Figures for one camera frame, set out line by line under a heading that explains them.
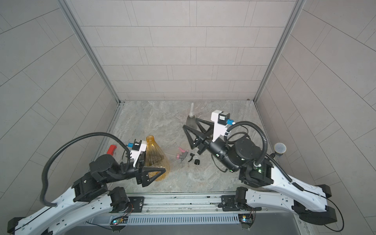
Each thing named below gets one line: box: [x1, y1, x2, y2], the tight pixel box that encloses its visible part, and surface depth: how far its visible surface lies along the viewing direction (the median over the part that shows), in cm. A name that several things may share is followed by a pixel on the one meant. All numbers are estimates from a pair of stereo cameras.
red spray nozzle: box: [106, 144, 118, 156], surface depth 90 cm
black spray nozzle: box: [188, 152, 201, 165], surface depth 86 cm
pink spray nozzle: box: [176, 146, 189, 161], surface depth 89 cm
